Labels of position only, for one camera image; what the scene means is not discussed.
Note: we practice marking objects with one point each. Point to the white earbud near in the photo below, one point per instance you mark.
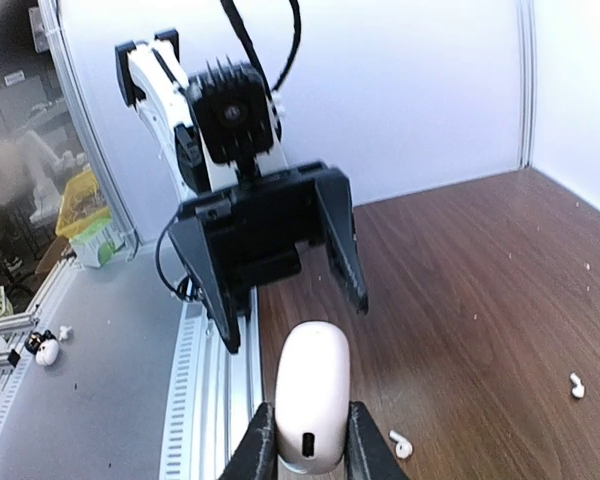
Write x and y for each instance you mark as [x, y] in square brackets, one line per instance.
[403, 447]

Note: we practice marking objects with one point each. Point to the left aluminium frame post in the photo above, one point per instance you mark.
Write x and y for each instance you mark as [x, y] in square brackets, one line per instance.
[83, 124]

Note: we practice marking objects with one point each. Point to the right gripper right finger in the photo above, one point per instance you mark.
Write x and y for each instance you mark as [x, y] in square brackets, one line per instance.
[366, 454]

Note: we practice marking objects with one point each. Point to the aluminium frame post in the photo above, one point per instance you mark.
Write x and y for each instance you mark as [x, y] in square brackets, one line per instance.
[525, 10]
[83, 124]

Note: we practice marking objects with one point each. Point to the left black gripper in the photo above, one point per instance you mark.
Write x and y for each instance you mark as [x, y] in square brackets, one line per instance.
[246, 235]

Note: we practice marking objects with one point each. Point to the yellow parts bin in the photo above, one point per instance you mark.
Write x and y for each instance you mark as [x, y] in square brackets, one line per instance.
[83, 203]

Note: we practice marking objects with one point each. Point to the white earbud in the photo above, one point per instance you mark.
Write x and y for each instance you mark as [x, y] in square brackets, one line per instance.
[577, 387]
[403, 447]

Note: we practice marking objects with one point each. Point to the round white case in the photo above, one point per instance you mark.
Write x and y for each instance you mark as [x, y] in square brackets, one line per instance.
[312, 396]

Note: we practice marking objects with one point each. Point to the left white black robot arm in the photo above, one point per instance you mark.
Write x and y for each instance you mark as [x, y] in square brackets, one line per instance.
[153, 83]

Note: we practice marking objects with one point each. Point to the right aluminium frame post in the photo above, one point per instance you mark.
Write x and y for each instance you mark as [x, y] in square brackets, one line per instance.
[525, 10]

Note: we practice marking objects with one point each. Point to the front aluminium rail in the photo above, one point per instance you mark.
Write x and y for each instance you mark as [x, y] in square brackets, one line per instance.
[143, 388]

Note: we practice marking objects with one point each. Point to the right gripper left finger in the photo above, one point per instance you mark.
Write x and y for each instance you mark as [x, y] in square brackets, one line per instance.
[256, 456]

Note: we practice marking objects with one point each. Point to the green white box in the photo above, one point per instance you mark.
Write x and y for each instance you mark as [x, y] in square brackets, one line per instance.
[97, 244]

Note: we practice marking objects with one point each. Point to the white earbud far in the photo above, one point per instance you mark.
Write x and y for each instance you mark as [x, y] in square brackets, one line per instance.
[577, 387]

